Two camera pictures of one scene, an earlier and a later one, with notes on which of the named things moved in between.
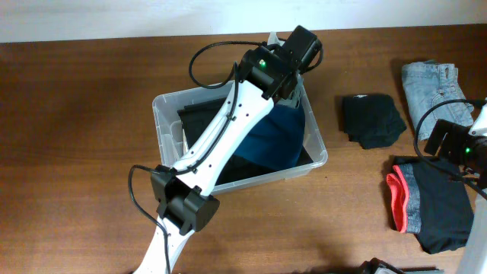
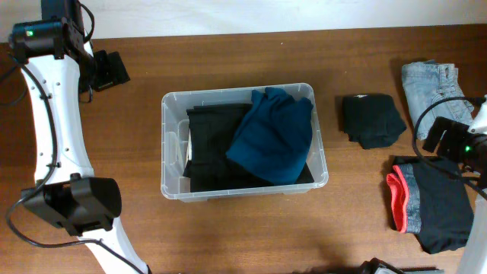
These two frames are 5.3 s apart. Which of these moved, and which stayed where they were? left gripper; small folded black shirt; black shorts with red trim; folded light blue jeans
Moved: left gripper
Stayed: small folded black shirt; folded light blue jeans; black shorts with red trim
